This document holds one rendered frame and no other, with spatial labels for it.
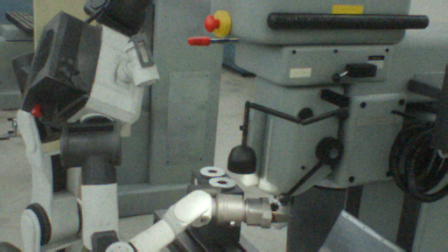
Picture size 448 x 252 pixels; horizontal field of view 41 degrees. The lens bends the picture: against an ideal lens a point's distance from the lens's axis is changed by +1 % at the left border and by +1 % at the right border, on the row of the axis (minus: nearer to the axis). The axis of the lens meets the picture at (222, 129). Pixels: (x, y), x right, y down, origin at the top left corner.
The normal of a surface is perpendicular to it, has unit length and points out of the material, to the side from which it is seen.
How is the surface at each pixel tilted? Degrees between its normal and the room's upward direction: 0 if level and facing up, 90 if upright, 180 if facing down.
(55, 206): 95
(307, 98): 90
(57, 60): 59
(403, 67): 90
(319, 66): 90
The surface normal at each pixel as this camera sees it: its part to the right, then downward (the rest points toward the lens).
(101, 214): 0.41, -0.04
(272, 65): -0.88, 0.07
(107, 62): 0.65, -0.28
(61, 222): 0.72, 0.11
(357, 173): 0.46, 0.30
